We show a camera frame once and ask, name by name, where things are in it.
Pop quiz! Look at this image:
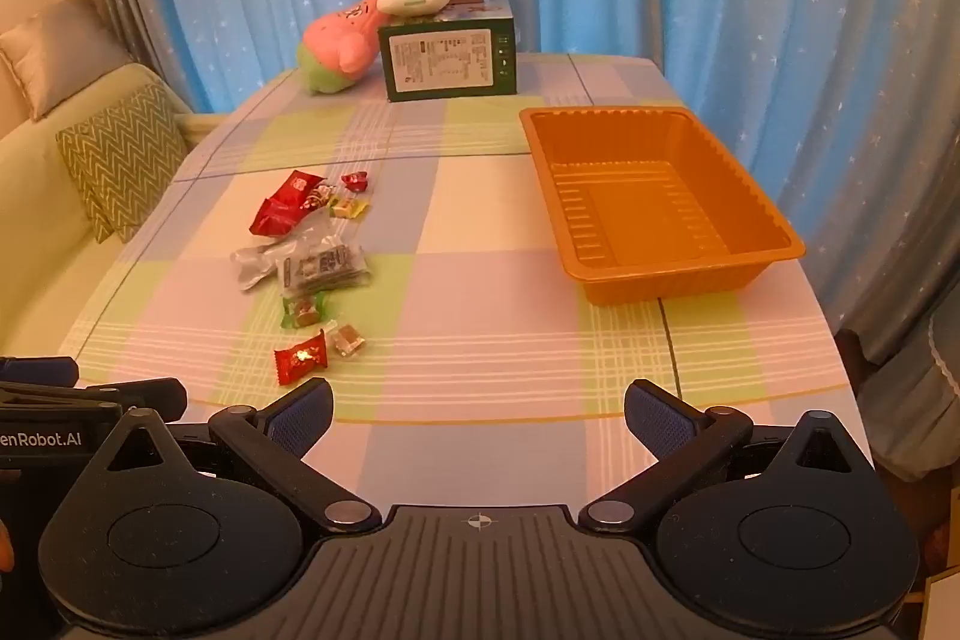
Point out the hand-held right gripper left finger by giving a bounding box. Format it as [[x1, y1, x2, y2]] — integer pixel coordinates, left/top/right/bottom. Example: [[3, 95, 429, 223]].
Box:
[[94, 377, 382, 534]]

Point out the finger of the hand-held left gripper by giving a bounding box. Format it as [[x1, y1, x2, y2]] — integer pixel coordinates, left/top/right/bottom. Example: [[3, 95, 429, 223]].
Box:
[[0, 379, 188, 422], [0, 355, 80, 386]]

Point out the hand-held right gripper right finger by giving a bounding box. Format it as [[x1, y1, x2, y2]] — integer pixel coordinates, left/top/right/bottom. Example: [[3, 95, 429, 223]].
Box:
[[577, 379, 871, 534]]

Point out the green candy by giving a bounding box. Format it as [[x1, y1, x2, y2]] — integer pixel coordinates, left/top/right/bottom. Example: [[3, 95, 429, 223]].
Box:
[[280, 293, 335, 331]]

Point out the dark print snack packet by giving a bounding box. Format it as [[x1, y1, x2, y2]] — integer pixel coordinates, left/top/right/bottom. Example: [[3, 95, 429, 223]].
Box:
[[276, 241, 374, 296]]

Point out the orange plastic tray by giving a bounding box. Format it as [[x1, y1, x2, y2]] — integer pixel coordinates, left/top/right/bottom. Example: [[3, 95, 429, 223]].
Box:
[[519, 104, 806, 309]]

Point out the large red snack packet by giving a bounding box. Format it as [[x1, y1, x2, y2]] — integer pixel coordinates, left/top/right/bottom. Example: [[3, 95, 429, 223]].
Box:
[[250, 169, 325, 238]]

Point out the brown candy in clear wrapper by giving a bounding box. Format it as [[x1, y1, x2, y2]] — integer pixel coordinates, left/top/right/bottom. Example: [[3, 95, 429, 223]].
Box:
[[328, 323, 368, 358]]

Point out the light green sofa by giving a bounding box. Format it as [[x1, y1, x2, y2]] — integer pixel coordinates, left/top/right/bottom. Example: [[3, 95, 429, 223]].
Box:
[[0, 0, 230, 360]]

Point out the silver snack packet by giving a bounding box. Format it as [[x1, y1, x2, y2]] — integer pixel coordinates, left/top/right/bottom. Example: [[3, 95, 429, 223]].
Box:
[[231, 235, 301, 292]]

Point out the clear plastic snack packet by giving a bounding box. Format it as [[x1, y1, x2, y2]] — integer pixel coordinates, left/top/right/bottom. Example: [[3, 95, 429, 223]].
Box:
[[283, 214, 342, 251]]

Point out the pastel checked tablecloth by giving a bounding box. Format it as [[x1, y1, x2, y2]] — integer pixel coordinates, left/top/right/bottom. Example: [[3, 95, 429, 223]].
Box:
[[56, 51, 875, 536]]

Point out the green chevron cushion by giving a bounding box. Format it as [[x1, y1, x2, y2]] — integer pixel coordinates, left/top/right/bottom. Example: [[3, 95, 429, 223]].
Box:
[[56, 83, 192, 245]]

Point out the dusty blue lace-trimmed cloth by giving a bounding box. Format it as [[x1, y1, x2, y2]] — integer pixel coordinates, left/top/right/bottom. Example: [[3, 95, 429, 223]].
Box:
[[855, 291, 960, 483]]

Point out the grey cushion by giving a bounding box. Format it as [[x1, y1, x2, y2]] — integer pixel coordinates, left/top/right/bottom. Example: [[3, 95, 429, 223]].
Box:
[[0, 0, 143, 122]]

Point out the white card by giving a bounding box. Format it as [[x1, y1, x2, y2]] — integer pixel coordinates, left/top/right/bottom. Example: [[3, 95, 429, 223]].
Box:
[[924, 572, 960, 640]]

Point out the pink and green plush toy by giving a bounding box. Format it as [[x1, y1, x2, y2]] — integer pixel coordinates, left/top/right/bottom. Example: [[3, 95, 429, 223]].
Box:
[[298, 0, 391, 95]]

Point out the green and white carton box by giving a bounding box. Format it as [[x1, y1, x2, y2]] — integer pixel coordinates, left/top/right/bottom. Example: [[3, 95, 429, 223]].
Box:
[[377, 0, 518, 103]]

